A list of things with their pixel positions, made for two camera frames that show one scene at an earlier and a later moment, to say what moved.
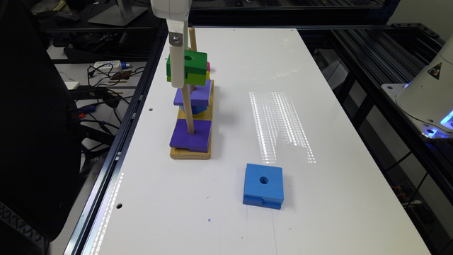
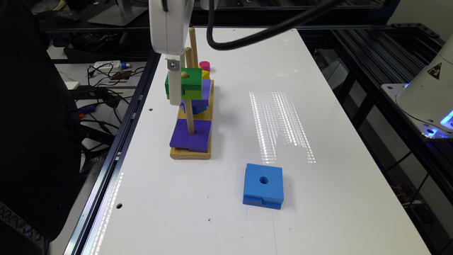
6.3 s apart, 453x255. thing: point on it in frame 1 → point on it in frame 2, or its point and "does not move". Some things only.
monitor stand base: (122, 14) does not move
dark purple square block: (198, 142) does not move
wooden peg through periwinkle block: (192, 88) → (189, 57)
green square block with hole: (195, 67) → (191, 86)
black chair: (40, 165) does not move
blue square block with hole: (263, 186) does not move
